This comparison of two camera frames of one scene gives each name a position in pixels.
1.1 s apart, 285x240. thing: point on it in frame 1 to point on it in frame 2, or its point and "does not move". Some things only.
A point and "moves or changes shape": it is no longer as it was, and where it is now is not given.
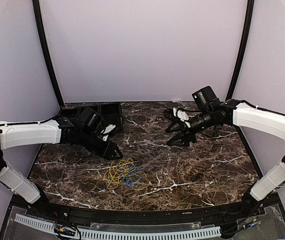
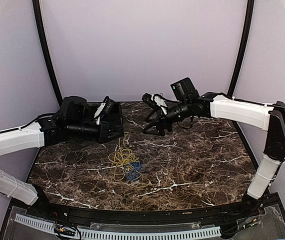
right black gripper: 183,136 to 159,126
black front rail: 108,215 does not move
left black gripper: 106,151 to 103,135
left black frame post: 38,19 does not move
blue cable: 129,175 moves or changes shape
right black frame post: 250,11 does not move
